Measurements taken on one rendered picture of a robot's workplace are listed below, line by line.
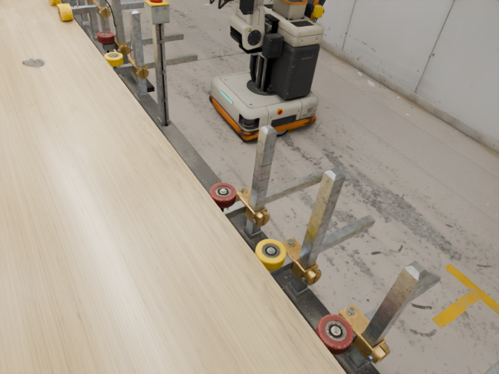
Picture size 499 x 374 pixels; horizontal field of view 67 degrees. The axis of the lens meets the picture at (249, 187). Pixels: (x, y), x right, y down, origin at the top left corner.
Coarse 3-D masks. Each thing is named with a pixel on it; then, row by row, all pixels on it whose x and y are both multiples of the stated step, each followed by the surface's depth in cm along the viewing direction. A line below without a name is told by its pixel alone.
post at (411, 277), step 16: (400, 272) 73; (416, 272) 71; (400, 288) 75; (416, 288) 73; (384, 304) 80; (400, 304) 76; (384, 320) 82; (368, 336) 88; (384, 336) 88; (352, 352) 96
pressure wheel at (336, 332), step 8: (320, 320) 85; (328, 320) 85; (336, 320) 85; (344, 320) 85; (320, 328) 83; (328, 328) 84; (336, 328) 83; (344, 328) 84; (320, 336) 82; (328, 336) 82; (336, 336) 83; (344, 336) 83; (352, 336) 83; (328, 344) 81; (336, 344) 81; (344, 344) 81; (336, 352) 82
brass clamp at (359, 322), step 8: (352, 304) 96; (344, 312) 94; (360, 312) 95; (352, 320) 93; (360, 320) 93; (352, 328) 92; (360, 328) 92; (360, 336) 90; (360, 344) 91; (368, 344) 89; (376, 344) 89; (384, 344) 90; (360, 352) 92; (368, 352) 89; (376, 352) 88; (384, 352) 88; (368, 360) 89; (376, 360) 88
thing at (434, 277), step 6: (432, 270) 108; (432, 276) 106; (438, 276) 107; (426, 282) 105; (432, 282) 105; (420, 288) 103; (426, 288) 104; (420, 294) 104; (378, 306) 98; (372, 312) 96; (354, 336) 91
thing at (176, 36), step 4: (148, 36) 202; (152, 36) 203; (168, 36) 205; (172, 36) 206; (176, 36) 208; (180, 36) 209; (128, 40) 196; (144, 40) 199; (148, 40) 200; (152, 40) 202; (168, 40) 206; (172, 40) 208; (176, 40) 209; (104, 44) 190; (108, 44) 191; (112, 44) 191; (128, 44) 196; (132, 44) 197; (144, 44) 200; (148, 44) 202; (104, 48) 191; (108, 48) 192; (112, 48) 193
